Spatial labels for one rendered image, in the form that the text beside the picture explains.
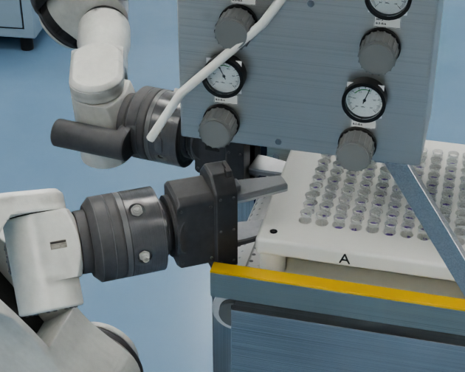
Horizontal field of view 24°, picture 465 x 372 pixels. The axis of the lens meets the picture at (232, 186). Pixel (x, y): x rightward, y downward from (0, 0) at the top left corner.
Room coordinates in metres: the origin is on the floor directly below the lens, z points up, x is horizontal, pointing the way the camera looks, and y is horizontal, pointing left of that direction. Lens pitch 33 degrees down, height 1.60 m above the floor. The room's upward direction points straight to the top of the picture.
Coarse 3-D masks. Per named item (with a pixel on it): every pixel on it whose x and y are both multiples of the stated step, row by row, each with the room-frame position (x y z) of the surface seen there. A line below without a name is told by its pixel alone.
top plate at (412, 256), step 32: (288, 160) 1.04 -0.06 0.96; (288, 192) 0.98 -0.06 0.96; (288, 224) 0.92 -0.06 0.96; (384, 224) 0.92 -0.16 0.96; (416, 224) 0.92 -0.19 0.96; (288, 256) 0.88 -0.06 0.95; (320, 256) 0.88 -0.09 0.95; (352, 256) 0.87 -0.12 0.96; (384, 256) 0.86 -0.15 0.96; (416, 256) 0.86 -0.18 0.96
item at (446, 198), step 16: (336, 160) 1.03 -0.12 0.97; (432, 160) 1.03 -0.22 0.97; (448, 160) 1.03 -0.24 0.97; (336, 176) 1.00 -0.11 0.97; (352, 176) 0.99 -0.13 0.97; (368, 176) 1.00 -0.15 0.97; (384, 176) 1.00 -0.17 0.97; (432, 176) 1.00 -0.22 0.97; (448, 176) 1.00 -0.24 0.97; (336, 192) 0.97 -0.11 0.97; (352, 192) 0.96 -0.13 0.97; (368, 192) 0.96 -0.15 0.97; (384, 192) 0.97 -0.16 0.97; (400, 192) 0.96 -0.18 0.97; (432, 192) 0.97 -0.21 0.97; (448, 192) 0.96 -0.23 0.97; (320, 208) 0.93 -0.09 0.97; (336, 208) 0.93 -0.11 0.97; (448, 208) 0.93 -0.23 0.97
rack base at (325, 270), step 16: (288, 272) 0.89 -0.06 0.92; (304, 272) 0.89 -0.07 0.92; (320, 272) 0.89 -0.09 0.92; (336, 272) 0.89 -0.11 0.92; (352, 272) 0.89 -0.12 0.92; (368, 272) 0.89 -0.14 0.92; (384, 272) 0.89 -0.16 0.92; (400, 288) 0.87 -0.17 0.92; (416, 288) 0.87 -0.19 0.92; (432, 288) 0.87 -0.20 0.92; (448, 288) 0.87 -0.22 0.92
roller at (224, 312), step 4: (224, 300) 0.90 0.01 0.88; (228, 300) 0.89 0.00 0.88; (232, 300) 0.89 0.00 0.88; (224, 304) 0.89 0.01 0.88; (228, 304) 0.89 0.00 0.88; (232, 304) 0.89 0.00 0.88; (220, 308) 0.89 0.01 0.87; (224, 308) 0.89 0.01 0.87; (228, 308) 0.89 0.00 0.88; (220, 312) 0.89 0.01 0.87; (224, 312) 0.89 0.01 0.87; (228, 312) 0.89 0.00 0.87; (220, 316) 0.89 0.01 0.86; (224, 316) 0.89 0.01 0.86; (228, 316) 0.89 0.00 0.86; (224, 320) 0.89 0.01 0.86; (228, 320) 0.89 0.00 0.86; (228, 324) 0.89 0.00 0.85
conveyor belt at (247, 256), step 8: (256, 200) 1.09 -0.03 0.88; (264, 200) 1.07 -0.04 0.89; (256, 208) 1.06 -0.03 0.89; (264, 208) 1.05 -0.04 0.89; (256, 216) 1.04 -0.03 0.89; (240, 248) 0.98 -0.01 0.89; (248, 248) 0.97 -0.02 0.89; (240, 256) 0.96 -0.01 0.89; (248, 256) 0.96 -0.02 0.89; (256, 256) 0.96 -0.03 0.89; (240, 264) 0.94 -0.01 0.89; (248, 264) 0.94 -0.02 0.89; (256, 264) 0.94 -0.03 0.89; (216, 304) 0.90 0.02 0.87; (216, 312) 0.90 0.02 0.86
